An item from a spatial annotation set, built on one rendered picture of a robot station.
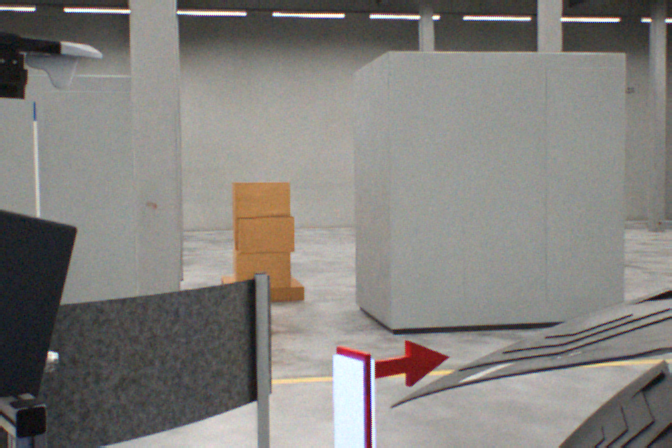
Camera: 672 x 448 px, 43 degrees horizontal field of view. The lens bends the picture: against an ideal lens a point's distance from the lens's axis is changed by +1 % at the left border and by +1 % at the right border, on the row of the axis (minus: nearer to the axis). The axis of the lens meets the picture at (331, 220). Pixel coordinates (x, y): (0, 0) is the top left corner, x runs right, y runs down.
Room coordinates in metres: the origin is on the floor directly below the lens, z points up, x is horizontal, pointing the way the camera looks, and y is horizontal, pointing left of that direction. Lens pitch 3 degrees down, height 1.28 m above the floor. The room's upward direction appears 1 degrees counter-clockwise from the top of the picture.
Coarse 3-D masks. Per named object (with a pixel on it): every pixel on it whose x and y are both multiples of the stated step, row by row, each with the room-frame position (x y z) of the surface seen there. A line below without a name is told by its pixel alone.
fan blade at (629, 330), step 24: (600, 312) 0.61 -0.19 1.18; (624, 312) 0.58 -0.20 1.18; (648, 312) 0.56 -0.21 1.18; (528, 336) 0.61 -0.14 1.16; (552, 336) 0.55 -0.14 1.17; (576, 336) 0.53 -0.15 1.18; (600, 336) 0.51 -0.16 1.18; (624, 336) 0.50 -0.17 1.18; (648, 336) 0.49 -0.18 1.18; (480, 360) 0.58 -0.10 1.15; (504, 360) 0.51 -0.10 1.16; (528, 360) 0.49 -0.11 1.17; (552, 360) 0.45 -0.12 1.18; (576, 360) 0.42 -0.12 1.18; (600, 360) 0.41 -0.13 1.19; (432, 384) 0.54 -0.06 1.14; (456, 384) 0.49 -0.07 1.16
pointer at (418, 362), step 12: (408, 348) 0.43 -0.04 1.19; (420, 348) 0.44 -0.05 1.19; (384, 360) 0.42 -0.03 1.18; (396, 360) 0.43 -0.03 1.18; (408, 360) 0.43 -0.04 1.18; (420, 360) 0.44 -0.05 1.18; (432, 360) 0.44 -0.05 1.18; (444, 360) 0.45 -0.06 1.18; (384, 372) 0.42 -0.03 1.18; (396, 372) 0.43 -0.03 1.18; (408, 372) 0.43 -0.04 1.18; (420, 372) 0.44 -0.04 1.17; (408, 384) 0.43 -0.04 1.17
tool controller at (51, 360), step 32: (0, 224) 0.87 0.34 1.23; (32, 224) 0.89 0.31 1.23; (64, 224) 0.91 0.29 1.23; (0, 256) 0.87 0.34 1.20; (32, 256) 0.88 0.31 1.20; (64, 256) 0.90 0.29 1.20; (0, 288) 0.87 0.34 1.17; (32, 288) 0.88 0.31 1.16; (0, 320) 0.87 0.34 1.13; (32, 320) 0.88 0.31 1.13; (0, 352) 0.86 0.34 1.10; (32, 352) 0.88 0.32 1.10; (0, 384) 0.86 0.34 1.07; (32, 384) 0.88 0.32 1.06
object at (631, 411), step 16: (656, 368) 0.76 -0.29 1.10; (640, 384) 0.76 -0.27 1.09; (656, 384) 0.74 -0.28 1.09; (608, 400) 0.80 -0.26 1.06; (624, 400) 0.76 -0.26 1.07; (640, 400) 0.74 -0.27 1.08; (656, 400) 0.72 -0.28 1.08; (592, 416) 0.81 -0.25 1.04; (608, 416) 0.77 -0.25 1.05; (624, 416) 0.74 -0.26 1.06; (640, 416) 0.72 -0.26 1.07; (656, 416) 0.71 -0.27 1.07; (576, 432) 0.82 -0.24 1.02; (592, 432) 0.77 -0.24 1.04; (608, 432) 0.75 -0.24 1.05; (624, 432) 0.73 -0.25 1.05; (640, 432) 0.71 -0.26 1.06; (656, 432) 0.69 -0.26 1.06
